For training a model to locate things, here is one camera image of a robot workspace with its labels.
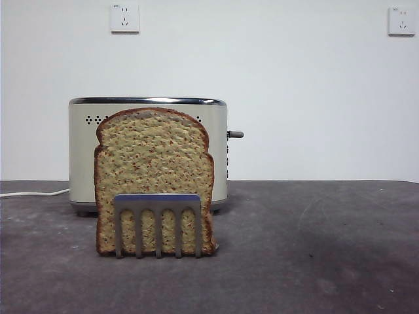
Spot brown bread slice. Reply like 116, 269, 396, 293
94, 107, 219, 258

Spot steel toast rack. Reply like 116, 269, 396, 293
114, 193, 203, 259

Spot cream white toaster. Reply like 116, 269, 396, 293
68, 96, 229, 217

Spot white wall socket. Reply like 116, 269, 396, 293
110, 3, 140, 34
388, 5, 416, 37

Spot white power cable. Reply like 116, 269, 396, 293
0, 188, 71, 198

